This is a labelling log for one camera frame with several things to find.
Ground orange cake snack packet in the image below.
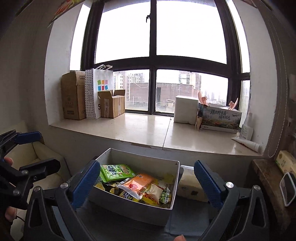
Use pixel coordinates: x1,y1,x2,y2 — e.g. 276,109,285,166
117,173,154,200

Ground beige orange snack bag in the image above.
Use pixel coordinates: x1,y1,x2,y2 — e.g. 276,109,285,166
146,184,163,203

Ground dark wooden side table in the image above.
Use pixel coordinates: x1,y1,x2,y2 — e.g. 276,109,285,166
251,159,293,230

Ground blue grey table cloth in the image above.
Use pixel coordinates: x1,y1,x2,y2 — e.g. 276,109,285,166
76,196,210,240

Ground beige tissue pack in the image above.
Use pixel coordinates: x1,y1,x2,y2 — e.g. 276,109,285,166
177,165,208,202

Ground white open storage box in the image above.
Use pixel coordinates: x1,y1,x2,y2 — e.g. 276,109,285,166
88,148,180,226

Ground yellow snack packet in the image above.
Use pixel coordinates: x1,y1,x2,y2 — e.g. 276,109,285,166
140,179,172,208

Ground tissue pack on side table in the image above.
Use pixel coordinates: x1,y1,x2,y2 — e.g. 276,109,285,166
275,151,296,176

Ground large brown cardboard box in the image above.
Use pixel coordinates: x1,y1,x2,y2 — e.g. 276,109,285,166
61,71,86,120

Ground white tube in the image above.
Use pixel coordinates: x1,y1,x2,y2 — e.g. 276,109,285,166
231,137,260,153

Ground white green snack packet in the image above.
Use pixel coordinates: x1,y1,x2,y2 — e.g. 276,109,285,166
159,187,171,204

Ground white plastic bottle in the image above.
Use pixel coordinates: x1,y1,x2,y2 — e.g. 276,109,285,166
239,112,253,141

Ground small open cardboard box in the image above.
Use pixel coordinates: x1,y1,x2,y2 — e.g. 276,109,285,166
98,89,125,118

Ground white dotted paper bag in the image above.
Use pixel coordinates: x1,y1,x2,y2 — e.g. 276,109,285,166
85,64,114,119

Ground printed landscape carton box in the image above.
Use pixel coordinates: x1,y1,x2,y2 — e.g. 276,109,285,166
198,104,242,133

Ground white foam box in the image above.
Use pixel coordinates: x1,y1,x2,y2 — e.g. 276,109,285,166
174,95,199,125

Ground pink figurine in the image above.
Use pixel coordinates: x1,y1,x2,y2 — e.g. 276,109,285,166
197,90,238,110

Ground black window frame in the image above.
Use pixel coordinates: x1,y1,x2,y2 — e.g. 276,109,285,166
80,1,250,116

